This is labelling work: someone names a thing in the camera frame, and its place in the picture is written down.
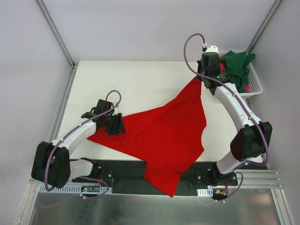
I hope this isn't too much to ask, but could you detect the red t-shirt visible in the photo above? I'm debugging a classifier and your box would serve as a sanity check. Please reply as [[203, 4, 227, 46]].
[[88, 78, 207, 197]]

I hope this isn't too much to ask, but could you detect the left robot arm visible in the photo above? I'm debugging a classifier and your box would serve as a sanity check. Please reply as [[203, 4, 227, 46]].
[[31, 99, 126, 191]]

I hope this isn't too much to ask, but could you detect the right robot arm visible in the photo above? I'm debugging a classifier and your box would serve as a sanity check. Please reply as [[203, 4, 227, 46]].
[[197, 52, 272, 186]]

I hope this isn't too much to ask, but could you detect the pink garment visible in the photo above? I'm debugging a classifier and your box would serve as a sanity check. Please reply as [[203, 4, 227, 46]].
[[219, 59, 226, 73]]

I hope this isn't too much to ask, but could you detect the green t-shirt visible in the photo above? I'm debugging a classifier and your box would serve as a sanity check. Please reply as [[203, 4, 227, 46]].
[[220, 51, 256, 93]]

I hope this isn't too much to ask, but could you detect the white plastic basket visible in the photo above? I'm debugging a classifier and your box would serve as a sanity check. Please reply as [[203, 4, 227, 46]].
[[219, 53, 263, 99]]

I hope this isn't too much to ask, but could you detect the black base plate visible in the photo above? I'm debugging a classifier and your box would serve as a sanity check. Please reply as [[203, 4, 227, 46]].
[[72, 159, 243, 195]]

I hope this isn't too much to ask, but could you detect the left aluminium frame post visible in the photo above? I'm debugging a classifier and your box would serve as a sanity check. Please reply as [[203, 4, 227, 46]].
[[35, 0, 79, 68]]

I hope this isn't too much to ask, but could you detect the aluminium frame post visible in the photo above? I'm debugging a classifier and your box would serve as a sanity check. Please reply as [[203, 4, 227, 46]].
[[246, 0, 284, 54], [35, 0, 79, 68]]

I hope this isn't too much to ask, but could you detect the left white cable duct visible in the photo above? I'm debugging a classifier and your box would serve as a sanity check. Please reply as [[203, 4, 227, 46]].
[[39, 185, 113, 195]]

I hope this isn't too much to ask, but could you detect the white cable duct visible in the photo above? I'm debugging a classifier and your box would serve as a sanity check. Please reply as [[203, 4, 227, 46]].
[[39, 185, 113, 195], [197, 188, 213, 197]]

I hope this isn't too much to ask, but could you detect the right aluminium frame post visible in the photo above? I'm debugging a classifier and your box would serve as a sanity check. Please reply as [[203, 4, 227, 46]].
[[246, 0, 284, 54]]

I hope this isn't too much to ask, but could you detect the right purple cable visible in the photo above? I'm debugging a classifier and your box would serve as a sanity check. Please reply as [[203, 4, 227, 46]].
[[184, 33, 269, 203]]

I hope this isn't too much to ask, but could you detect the right white cable duct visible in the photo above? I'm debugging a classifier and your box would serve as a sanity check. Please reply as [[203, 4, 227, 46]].
[[197, 188, 213, 197]]

